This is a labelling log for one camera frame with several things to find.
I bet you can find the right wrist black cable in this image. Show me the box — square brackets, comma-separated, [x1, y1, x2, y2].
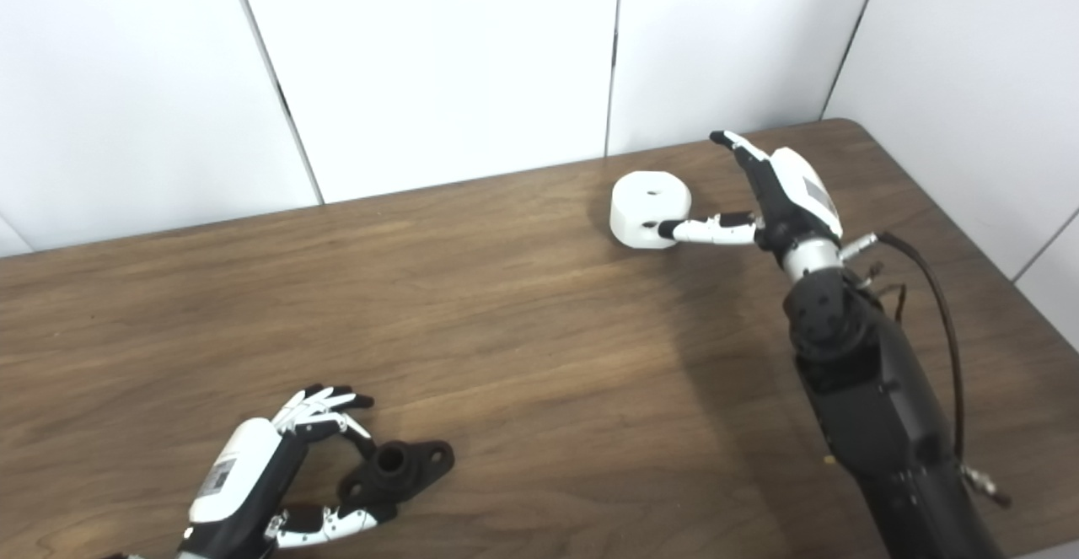
[839, 232, 1012, 509]

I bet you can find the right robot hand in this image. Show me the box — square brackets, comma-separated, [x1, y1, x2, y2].
[658, 130, 844, 258]

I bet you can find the round white cylindrical piece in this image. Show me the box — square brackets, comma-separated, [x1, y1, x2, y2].
[609, 171, 693, 250]

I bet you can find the black flanged holder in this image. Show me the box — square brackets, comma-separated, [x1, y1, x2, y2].
[337, 439, 456, 509]

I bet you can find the right arm thin wire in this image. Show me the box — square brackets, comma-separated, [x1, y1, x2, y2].
[860, 262, 908, 324]

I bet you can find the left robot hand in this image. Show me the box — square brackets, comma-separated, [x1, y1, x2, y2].
[177, 384, 397, 559]

